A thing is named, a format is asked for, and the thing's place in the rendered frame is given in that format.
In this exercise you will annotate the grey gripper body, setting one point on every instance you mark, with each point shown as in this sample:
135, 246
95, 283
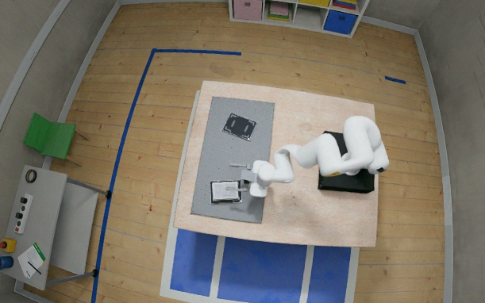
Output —
256, 189

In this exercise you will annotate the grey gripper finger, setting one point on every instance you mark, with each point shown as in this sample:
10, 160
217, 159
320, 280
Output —
243, 165
234, 188

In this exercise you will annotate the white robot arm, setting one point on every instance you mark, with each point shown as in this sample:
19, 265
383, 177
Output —
365, 148

